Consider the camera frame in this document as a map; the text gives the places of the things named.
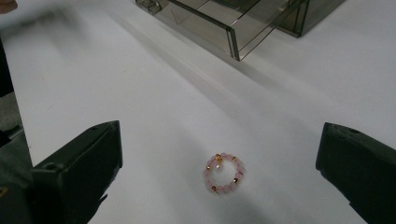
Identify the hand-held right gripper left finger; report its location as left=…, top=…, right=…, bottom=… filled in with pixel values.
left=30, top=120, right=123, bottom=224

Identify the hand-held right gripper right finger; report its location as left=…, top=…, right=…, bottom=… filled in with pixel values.
left=315, top=121, right=396, bottom=224

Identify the pink bead ring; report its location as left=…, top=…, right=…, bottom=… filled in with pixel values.
left=204, top=152, right=246, bottom=194

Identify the smoky clear drawer box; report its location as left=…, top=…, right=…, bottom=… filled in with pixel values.
left=275, top=0, right=347, bottom=38

